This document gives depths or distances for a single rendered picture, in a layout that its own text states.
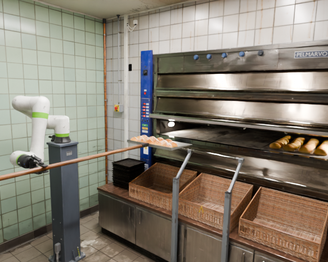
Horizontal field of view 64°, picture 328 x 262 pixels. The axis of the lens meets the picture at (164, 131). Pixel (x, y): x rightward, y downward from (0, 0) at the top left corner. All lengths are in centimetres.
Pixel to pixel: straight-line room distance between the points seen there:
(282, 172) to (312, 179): 23
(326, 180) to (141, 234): 175
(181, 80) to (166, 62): 29
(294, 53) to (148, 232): 209
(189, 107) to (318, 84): 119
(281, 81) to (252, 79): 25
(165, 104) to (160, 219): 124
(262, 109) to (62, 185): 193
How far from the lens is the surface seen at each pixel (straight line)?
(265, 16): 256
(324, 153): 259
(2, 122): 303
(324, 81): 238
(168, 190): 300
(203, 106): 271
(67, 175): 263
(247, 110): 252
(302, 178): 249
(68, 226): 282
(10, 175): 175
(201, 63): 275
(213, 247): 238
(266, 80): 247
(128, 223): 294
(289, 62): 245
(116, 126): 356
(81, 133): 348
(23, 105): 227
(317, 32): 243
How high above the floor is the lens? 170
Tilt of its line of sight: 9 degrees down
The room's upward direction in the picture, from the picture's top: 1 degrees clockwise
